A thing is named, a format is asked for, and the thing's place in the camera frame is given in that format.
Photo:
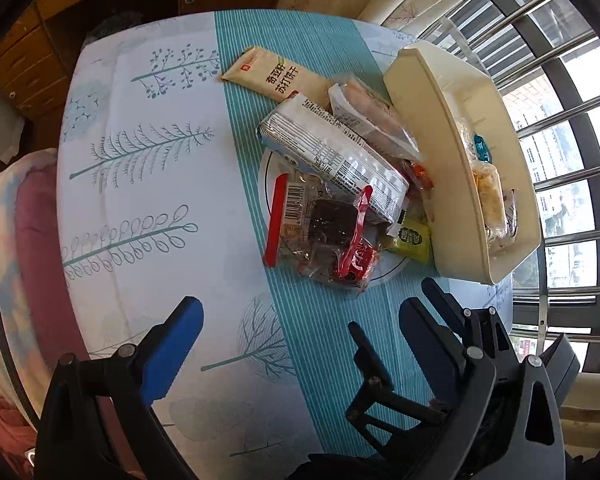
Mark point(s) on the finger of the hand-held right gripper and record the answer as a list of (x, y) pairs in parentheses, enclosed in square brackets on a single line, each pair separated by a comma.
[(372, 365), (450, 305)]

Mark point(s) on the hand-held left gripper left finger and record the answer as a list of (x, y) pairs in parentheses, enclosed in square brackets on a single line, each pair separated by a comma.
[(175, 350)]

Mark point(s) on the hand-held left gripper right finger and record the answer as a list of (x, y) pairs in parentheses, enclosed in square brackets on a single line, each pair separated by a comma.
[(425, 350)]

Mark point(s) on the clear packet of yellow crisps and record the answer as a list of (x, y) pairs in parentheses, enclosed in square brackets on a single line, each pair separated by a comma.
[(490, 195)]

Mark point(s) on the cream plastic container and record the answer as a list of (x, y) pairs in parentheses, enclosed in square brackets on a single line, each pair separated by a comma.
[(430, 125)]

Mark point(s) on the beige cracker packet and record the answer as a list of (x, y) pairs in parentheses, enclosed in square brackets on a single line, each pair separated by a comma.
[(275, 77)]

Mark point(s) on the green sachet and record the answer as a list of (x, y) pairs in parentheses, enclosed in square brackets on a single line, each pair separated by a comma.
[(412, 240)]

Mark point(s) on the orange wrapped candy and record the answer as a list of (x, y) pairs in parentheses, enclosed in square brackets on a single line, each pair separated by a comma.
[(422, 175)]

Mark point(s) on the red-edged packet of dark snack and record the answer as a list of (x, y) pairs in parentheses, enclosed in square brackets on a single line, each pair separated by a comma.
[(325, 230)]

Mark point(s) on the blue wrapper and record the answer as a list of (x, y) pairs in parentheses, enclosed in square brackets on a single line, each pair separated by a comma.
[(481, 149)]

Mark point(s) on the pink cloth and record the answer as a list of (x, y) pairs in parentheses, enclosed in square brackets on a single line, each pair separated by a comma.
[(40, 240)]

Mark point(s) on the printed teal and white tablecloth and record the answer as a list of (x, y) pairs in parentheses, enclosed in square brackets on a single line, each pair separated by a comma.
[(180, 170)]

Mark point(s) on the floral blanket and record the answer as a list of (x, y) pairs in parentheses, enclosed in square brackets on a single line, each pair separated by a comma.
[(0, 260)]

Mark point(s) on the white labelled snack packet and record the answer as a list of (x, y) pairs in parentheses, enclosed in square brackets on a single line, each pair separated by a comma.
[(325, 140)]

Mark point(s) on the clear packet of pinkish snack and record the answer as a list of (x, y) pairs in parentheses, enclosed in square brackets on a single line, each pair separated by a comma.
[(375, 110)]

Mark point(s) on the window grille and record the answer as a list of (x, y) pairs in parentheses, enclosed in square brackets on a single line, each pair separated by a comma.
[(570, 90)]

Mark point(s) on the wooden cabinet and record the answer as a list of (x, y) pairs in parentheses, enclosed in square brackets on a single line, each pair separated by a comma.
[(30, 60)]

